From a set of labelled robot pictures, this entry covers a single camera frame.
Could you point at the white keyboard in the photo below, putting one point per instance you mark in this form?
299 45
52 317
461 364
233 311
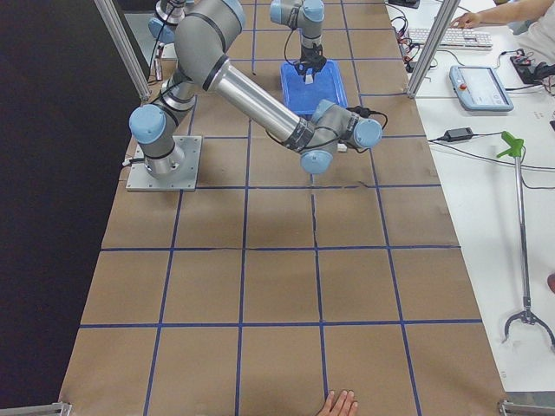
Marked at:
467 39

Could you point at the blue plastic tray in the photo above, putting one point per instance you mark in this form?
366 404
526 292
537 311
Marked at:
302 98

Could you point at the hand on keyboard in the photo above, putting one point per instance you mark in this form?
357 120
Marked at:
468 20

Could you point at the black power adapter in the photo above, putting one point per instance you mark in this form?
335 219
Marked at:
458 134

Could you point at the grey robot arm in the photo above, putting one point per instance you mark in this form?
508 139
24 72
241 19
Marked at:
202 33
305 16

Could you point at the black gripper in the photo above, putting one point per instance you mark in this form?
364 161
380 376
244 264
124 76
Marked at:
313 58

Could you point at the bare hand at bottom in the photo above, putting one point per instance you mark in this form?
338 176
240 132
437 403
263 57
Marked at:
339 404

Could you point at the aluminium frame post right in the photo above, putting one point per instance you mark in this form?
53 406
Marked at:
437 31

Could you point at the aluminium frame post left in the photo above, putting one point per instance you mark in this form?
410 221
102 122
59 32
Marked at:
127 47

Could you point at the green handled grabber tool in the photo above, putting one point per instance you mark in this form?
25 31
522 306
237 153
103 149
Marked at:
526 316

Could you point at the teach pendant tablet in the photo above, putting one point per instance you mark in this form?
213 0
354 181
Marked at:
479 89

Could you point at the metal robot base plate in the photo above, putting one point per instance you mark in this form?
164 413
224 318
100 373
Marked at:
178 171

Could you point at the aluminium frame post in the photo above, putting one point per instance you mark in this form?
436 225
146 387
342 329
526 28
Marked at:
437 31
127 47

